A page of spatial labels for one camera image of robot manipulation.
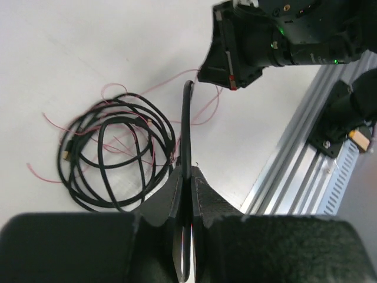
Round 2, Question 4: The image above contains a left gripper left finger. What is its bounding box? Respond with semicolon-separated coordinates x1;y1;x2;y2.
1;168;182;282

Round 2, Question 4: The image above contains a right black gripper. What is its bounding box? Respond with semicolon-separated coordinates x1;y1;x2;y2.
198;1;294;88

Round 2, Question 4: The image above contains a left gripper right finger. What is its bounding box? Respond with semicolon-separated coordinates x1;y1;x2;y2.
191;167;376;282

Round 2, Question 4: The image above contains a black cable bundle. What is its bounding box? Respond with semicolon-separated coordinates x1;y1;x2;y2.
57;93;177;213

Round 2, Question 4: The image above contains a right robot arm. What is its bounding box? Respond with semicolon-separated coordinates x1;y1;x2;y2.
197;1;376;90

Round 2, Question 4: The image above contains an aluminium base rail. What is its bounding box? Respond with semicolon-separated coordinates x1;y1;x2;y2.
240;51;376;215

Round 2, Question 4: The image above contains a white slotted cable duct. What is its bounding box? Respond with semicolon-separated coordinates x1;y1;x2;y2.
317;140;359;216

